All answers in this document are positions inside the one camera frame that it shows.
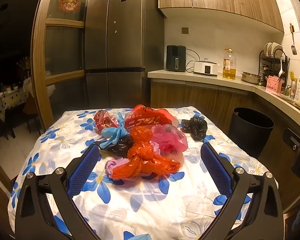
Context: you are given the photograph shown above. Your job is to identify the blue floral tablecloth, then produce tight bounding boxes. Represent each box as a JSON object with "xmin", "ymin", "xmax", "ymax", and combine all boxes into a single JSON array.
[{"xmin": 9, "ymin": 106, "xmax": 278, "ymax": 240}]

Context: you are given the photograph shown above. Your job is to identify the pink plastic bag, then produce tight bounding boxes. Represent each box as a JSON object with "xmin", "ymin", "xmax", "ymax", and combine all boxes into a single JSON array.
[{"xmin": 150, "ymin": 124, "xmax": 189, "ymax": 155}]

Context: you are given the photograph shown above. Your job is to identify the purple plastic bag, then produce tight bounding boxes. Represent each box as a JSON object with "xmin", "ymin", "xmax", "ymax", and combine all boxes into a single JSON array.
[{"xmin": 104, "ymin": 159, "xmax": 127, "ymax": 179}]

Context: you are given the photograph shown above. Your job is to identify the black trash bin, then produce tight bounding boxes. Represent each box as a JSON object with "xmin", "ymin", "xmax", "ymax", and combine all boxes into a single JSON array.
[{"xmin": 228, "ymin": 107, "xmax": 275, "ymax": 158}]

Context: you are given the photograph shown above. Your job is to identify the beer can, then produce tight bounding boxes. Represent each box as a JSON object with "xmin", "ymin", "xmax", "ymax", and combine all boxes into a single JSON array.
[{"xmin": 289, "ymin": 80, "xmax": 297, "ymax": 99}]

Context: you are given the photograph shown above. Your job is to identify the dark steel refrigerator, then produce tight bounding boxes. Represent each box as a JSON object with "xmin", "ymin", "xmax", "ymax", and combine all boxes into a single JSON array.
[{"xmin": 84, "ymin": 0, "xmax": 165, "ymax": 113}]

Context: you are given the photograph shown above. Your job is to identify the large black plastic bag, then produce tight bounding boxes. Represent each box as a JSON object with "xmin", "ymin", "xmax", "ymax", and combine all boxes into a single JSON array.
[{"xmin": 94, "ymin": 136, "xmax": 135, "ymax": 159}]

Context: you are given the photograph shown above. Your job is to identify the wooden glass door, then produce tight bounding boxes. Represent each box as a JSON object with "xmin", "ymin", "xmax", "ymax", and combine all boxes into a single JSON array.
[{"xmin": 31, "ymin": 0, "xmax": 106, "ymax": 132}]

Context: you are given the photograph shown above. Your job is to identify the wooden lower cabinets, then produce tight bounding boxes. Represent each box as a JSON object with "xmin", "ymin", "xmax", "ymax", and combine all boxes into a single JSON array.
[{"xmin": 150, "ymin": 79, "xmax": 300, "ymax": 210}]

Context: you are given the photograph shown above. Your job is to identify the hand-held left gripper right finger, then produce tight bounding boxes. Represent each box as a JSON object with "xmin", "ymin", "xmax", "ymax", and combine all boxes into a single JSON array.
[{"xmin": 199, "ymin": 142, "xmax": 283, "ymax": 240}]

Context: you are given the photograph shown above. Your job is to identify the round red door sticker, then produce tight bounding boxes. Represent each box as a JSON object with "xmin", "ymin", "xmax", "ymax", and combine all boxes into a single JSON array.
[{"xmin": 58, "ymin": 0, "xmax": 82, "ymax": 13}]

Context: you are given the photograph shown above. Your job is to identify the black air fryer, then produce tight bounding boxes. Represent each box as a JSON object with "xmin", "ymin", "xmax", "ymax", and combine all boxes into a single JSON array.
[{"xmin": 166, "ymin": 45, "xmax": 187, "ymax": 72}]

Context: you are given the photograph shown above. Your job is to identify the red patterned plastic bag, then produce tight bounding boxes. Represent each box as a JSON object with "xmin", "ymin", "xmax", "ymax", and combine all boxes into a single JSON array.
[{"xmin": 94, "ymin": 109, "xmax": 124, "ymax": 133}]

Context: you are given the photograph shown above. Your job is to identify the small black plastic bag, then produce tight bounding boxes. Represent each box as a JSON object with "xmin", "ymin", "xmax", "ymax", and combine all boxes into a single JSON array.
[{"xmin": 181, "ymin": 116, "xmax": 208, "ymax": 141}]

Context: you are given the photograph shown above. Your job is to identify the dining table with dotted cloth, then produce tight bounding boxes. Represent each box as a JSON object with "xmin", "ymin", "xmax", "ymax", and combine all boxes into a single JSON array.
[{"xmin": 0, "ymin": 76, "xmax": 32, "ymax": 123}]

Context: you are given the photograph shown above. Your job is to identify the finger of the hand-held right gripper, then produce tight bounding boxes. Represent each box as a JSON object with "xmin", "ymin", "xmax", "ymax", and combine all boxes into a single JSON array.
[{"xmin": 282, "ymin": 127, "xmax": 300, "ymax": 153}]

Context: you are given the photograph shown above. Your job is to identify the cooking oil bottle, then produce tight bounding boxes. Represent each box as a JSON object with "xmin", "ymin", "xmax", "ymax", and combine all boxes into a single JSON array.
[{"xmin": 222, "ymin": 49, "xmax": 237, "ymax": 80}]

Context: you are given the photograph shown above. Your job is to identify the black dish rack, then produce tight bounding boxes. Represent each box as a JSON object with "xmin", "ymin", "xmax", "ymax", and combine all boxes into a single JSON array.
[{"xmin": 259, "ymin": 42, "xmax": 290, "ymax": 85}]

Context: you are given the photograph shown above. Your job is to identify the black power cable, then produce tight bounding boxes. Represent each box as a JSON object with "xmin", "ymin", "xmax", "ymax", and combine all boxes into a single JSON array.
[{"xmin": 185, "ymin": 49, "xmax": 202, "ymax": 73}]

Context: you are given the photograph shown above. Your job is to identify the hanging metal spatula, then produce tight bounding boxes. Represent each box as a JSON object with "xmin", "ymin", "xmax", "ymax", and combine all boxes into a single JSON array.
[{"xmin": 289, "ymin": 23, "xmax": 297, "ymax": 55}]

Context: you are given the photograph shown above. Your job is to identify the large red printed plastic bag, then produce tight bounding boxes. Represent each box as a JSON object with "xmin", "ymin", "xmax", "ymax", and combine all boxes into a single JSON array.
[{"xmin": 124, "ymin": 104, "xmax": 180, "ymax": 133}]

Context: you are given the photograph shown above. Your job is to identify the metal bowl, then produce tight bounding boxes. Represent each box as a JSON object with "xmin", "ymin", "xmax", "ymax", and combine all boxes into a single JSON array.
[{"xmin": 241, "ymin": 71, "xmax": 262, "ymax": 85}]

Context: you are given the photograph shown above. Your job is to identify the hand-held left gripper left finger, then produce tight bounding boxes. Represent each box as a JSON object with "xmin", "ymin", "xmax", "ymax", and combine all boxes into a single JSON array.
[{"xmin": 14, "ymin": 144, "xmax": 100, "ymax": 240}]

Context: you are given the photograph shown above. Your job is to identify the pink utensil basket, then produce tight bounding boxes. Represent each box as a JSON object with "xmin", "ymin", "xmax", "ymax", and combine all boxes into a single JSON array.
[{"xmin": 266, "ymin": 75, "xmax": 285, "ymax": 94}]

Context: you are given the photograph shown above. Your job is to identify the stone kitchen countertop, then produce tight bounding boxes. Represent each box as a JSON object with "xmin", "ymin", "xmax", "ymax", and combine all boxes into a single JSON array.
[{"xmin": 147, "ymin": 69, "xmax": 300, "ymax": 120}]

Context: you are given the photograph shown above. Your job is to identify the orange plastic bag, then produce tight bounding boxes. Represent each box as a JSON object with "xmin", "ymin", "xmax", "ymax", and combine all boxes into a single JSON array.
[{"xmin": 112, "ymin": 126, "xmax": 181, "ymax": 180}]

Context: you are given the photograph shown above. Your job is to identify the blue plastic bag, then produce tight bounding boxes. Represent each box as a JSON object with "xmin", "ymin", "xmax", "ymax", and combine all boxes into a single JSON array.
[{"xmin": 101, "ymin": 112, "xmax": 127, "ymax": 149}]

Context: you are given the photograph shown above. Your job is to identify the white rice cooker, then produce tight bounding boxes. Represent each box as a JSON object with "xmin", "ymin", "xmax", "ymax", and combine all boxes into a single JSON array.
[{"xmin": 193, "ymin": 59, "xmax": 219, "ymax": 77}]

